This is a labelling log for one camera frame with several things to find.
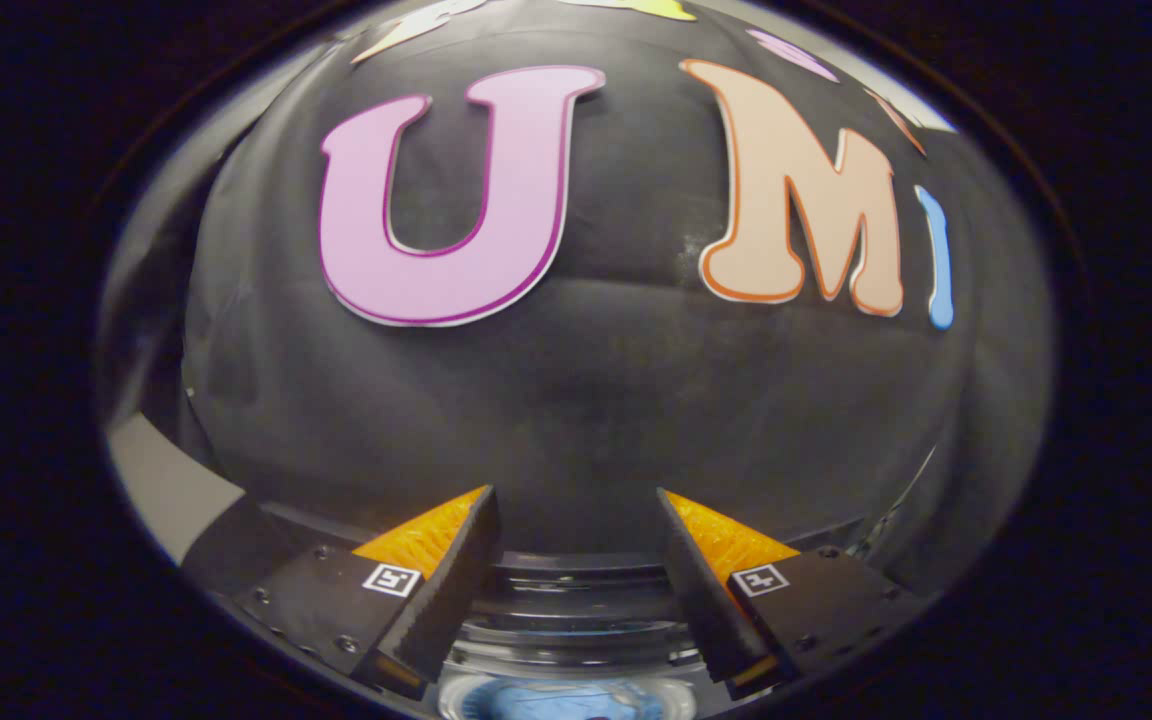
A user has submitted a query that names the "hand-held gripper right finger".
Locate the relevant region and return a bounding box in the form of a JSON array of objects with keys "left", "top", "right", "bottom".
[{"left": 656, "top": 488, "right": 922, "bottom": 701}]

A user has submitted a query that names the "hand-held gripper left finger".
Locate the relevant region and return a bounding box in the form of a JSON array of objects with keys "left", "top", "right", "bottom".
[{"left": 236, "top": 485, "right": 502, "bottom": 701}]

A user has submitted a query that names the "grey washing machine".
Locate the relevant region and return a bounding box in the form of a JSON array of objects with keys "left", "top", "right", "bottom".
[{"left": 266, "top": 500, "right": 897, "bottom": 720}]

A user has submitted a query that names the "light blue garment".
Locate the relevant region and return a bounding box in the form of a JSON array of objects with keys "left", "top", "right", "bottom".
[{"left": 461, "top": 680, "right": 667, "bottom": 720}]

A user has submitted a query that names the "black backdrop cloth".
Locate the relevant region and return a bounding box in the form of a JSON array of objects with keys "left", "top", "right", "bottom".
[{"left": 101, "top": 0, "right": 1055, "bottom": 561}]

